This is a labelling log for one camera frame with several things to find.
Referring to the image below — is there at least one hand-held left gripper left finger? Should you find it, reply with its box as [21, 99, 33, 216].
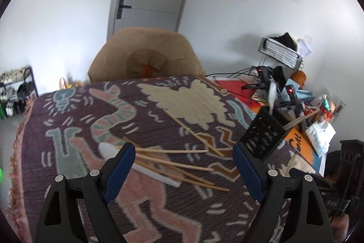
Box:
[34, 143, 137, 243]

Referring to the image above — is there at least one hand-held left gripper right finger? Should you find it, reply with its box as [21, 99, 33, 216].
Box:
[232, 142, 334, 243]

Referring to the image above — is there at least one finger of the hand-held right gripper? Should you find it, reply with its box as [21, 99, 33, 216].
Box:
[289, 168, 331, 194]

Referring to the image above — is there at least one white plastic spoon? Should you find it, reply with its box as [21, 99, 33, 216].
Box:
[267, 80, 277, 114]
[98, 142, 182, 188]

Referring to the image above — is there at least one black utensil holder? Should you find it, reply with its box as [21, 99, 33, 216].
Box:
[238, 107, 294, 161]

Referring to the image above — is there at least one pile of wooden chopsticks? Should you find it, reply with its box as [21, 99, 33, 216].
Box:
[115, 109, 231, 193]

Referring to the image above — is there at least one person's right hand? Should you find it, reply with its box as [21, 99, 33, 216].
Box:
[331, 214, 351, 243]

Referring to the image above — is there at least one white tissue pack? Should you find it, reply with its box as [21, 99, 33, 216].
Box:
[306, 121, 336, 157]

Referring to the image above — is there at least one printed blanket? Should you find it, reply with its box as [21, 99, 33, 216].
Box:
[7, 76, 325, 243]

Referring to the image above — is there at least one red cartoon tin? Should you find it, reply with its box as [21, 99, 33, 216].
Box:
[318, 109, 335, 122]

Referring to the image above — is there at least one small doll figure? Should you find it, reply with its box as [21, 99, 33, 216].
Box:
[321, 94, 338, 113]

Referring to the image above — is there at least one orange desk mat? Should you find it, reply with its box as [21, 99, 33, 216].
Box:
[212, 76, 326, 179]

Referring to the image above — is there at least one black device on stand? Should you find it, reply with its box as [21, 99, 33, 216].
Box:
[277, 85, 308, 130]
[242, 67, 274, 90]

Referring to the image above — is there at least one light blue cloth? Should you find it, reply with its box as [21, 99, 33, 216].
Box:
[296, 89, 315, 103]

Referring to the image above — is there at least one orange plush toy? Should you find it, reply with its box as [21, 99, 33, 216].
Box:
[293, 71, 307, 87]

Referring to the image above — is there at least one small orange object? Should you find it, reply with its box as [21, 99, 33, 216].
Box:
[141, 64, 154, 78]

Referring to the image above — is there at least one beige upholstered chair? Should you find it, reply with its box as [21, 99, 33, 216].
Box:
[88, 27, 207, 84]

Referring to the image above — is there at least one black shoe rack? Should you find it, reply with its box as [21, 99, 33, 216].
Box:
[0, 66, 39, 119]

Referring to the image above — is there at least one white paper sheet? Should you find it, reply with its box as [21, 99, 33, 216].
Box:
[297, 38, 312, 57]

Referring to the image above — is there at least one black cloth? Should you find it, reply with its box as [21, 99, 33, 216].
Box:
[274, 32, 298, 50]

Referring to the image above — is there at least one black power cable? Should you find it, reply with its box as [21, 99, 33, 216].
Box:
[207, 66, 263, 80]

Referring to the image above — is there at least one black wire basket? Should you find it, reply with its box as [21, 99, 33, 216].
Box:
[259, 37, 303, 71]

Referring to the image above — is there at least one black door handle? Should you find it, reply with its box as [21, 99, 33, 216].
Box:
[117, 0, 133, 19]

